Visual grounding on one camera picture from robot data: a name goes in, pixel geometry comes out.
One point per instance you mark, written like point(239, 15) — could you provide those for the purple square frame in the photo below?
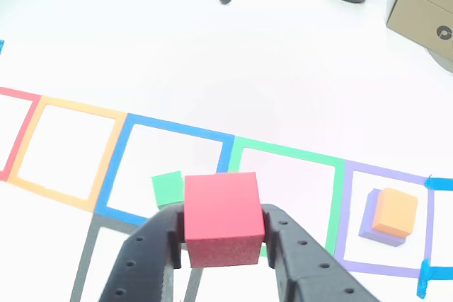
point(348, 210)

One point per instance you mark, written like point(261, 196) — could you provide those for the green cube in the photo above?
point(168, 189)

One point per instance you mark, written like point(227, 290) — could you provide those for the orange cube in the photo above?
point(394, 211)

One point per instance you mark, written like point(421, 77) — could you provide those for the polymaker cardboard box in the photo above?
point(417, 22)

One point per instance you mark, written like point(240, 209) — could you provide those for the small red cube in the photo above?
point(221, 206)

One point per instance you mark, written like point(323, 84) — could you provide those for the small blue tape piece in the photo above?
point(1, 47)

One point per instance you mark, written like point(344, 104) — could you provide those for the blue square frame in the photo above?
point(117, 167)

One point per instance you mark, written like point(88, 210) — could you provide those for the orange square frame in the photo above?
point(106, 160)

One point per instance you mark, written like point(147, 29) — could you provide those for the large purple cube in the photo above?
point(368, 220)

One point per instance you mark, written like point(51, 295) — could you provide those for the red square frame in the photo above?
point(21, 128)

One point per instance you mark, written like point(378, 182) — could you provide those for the crumpled blue tape strip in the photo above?
point(423, 279)

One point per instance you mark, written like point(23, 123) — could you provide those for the grey round disc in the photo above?
point(442, 61)

